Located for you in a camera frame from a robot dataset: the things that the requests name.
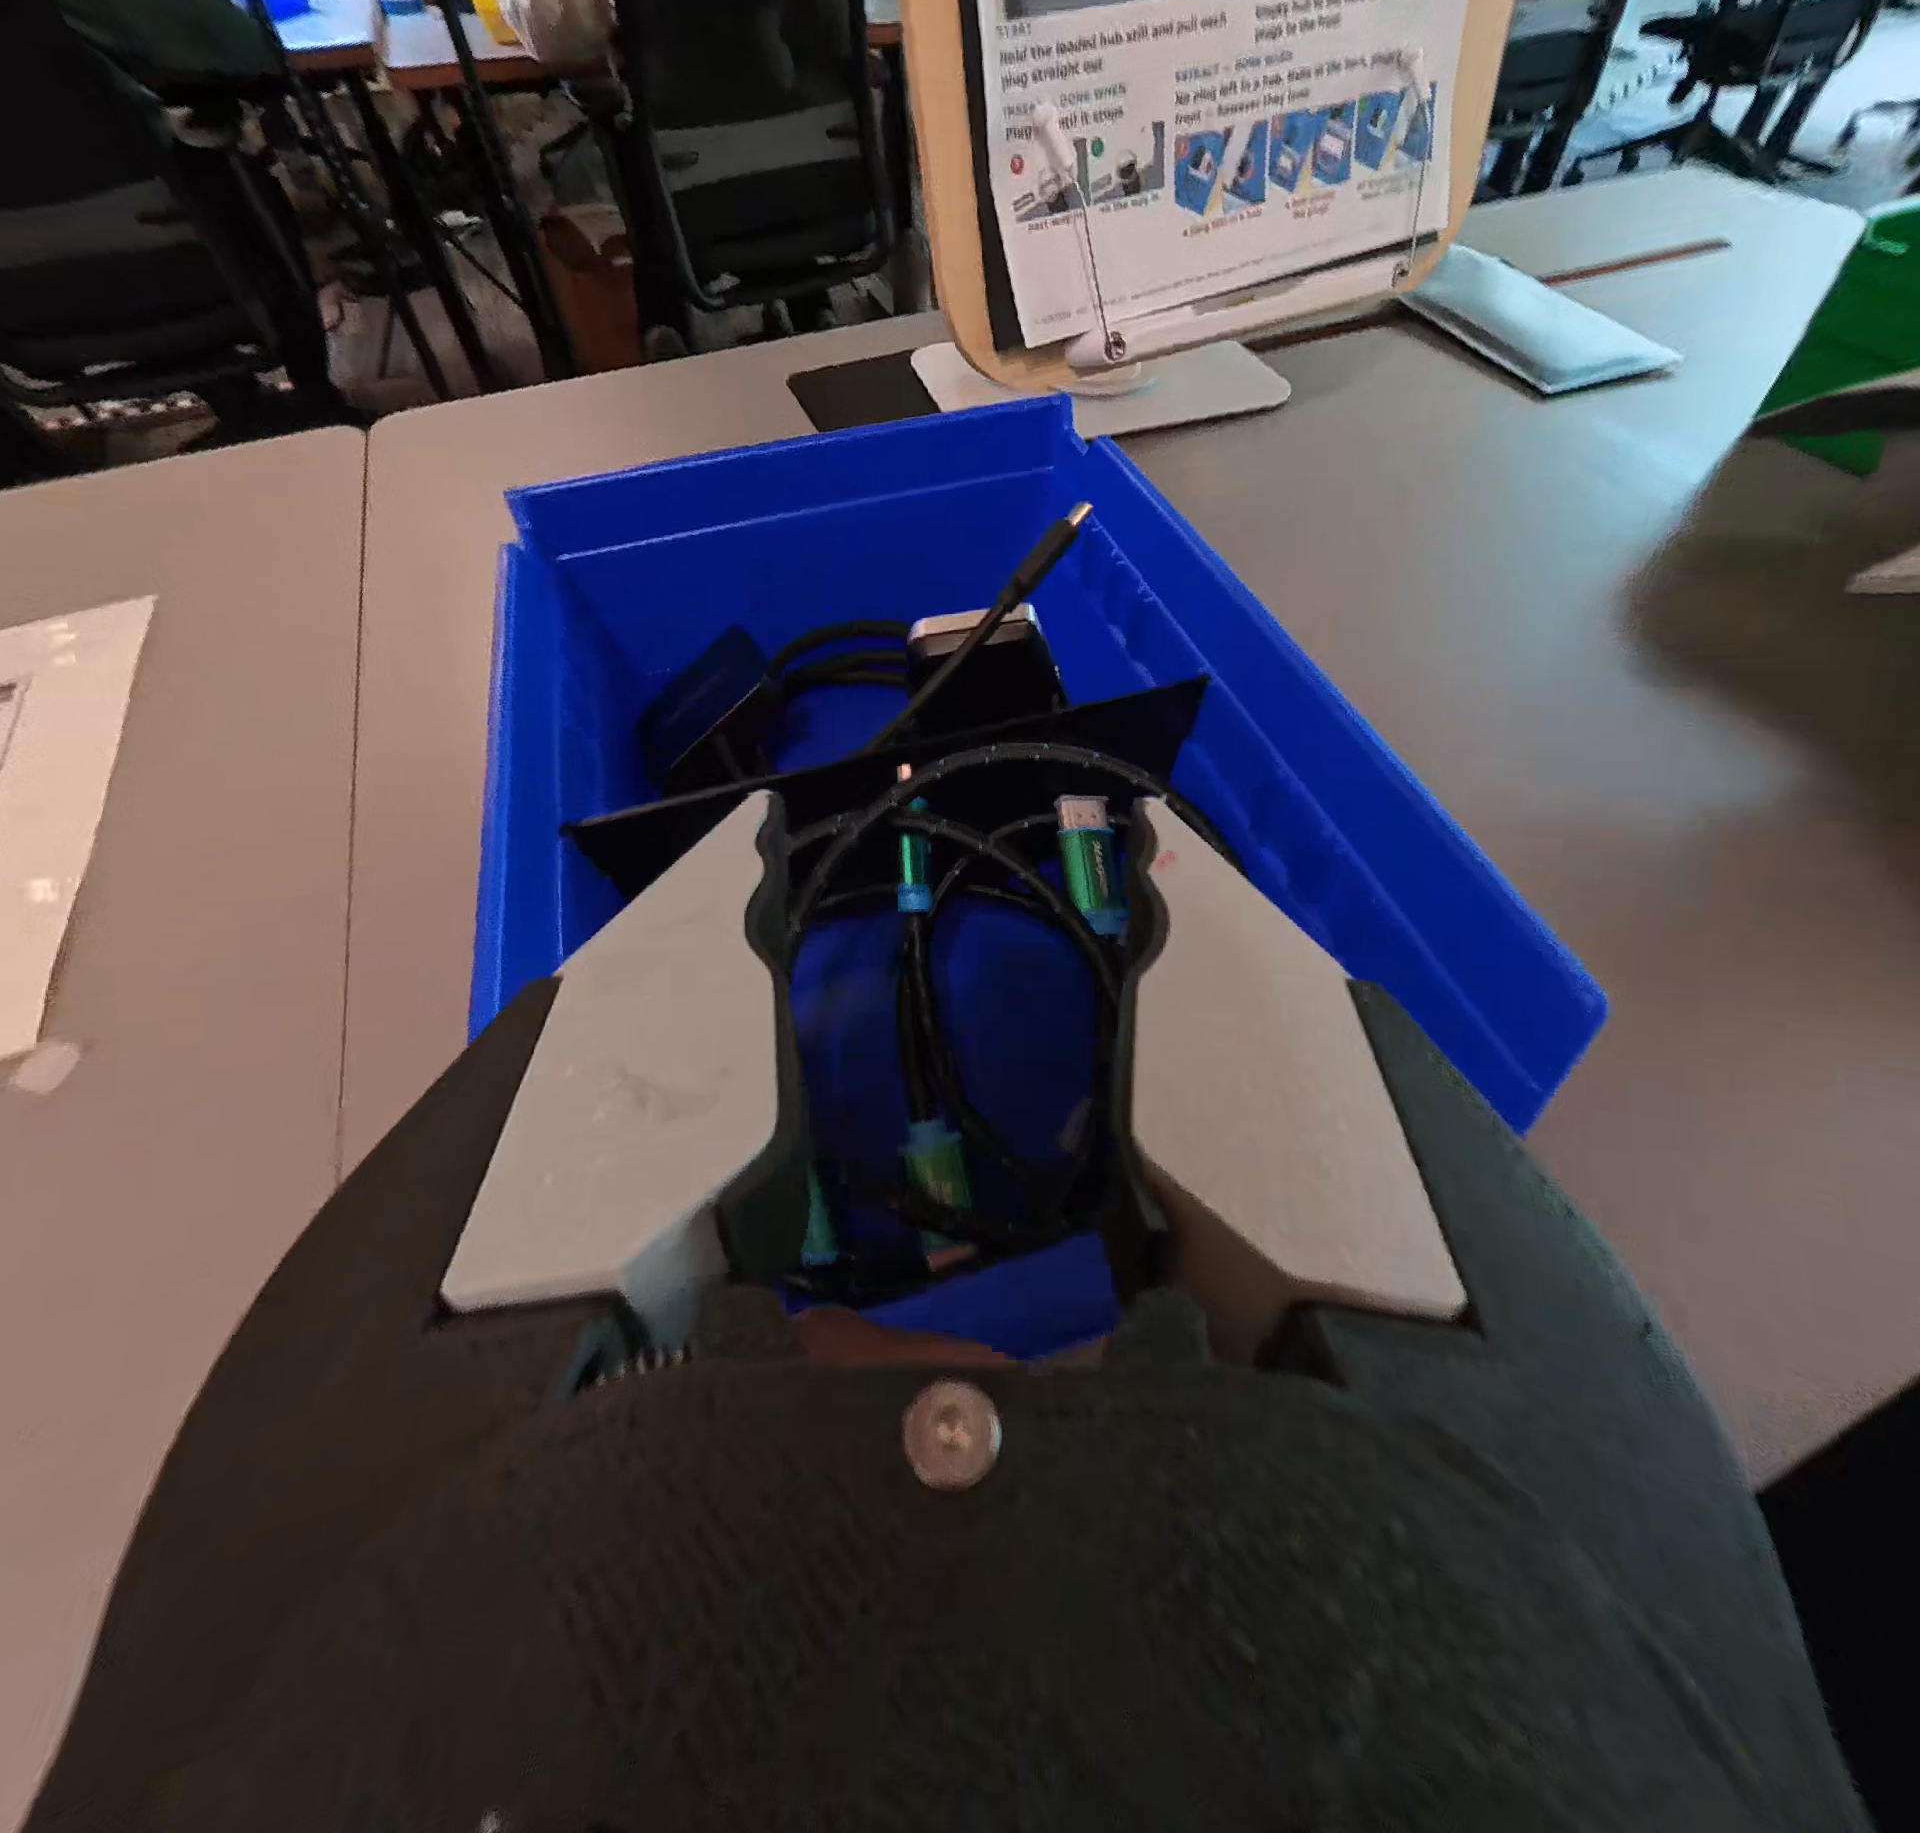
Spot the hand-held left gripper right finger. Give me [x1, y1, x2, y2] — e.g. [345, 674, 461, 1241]
[1112, 795, 1470, 1357]

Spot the black office chair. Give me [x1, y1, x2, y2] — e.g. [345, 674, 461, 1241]
[600, 0, 909, 359]
[1642, 0, 1892, 184]
[1476, 0, 1666, 200]

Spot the green plastic bin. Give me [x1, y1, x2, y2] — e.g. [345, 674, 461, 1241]
[1755, 198, 1920, 476]

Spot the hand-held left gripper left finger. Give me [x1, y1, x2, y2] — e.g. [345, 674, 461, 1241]
[438, 792, 812, 1310]

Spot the black usb hub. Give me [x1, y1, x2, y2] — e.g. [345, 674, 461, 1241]
[637, 627, 782, 792]

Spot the wooden document board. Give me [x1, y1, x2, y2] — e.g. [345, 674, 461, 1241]
[896, 0, 1532, 359]

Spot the white paper sheet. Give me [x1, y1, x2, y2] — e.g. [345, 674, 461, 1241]
[0, 597, 159, 1062]

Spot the silver foil pouch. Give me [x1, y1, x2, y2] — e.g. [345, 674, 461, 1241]
[1395, 247, 1683, 400]

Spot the thin black hub cable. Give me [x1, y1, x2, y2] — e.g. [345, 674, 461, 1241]
[861, 501, 1096, 754]

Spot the blue plastic bin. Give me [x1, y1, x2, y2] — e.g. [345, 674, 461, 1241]
[466, 393, 1610, 1362]

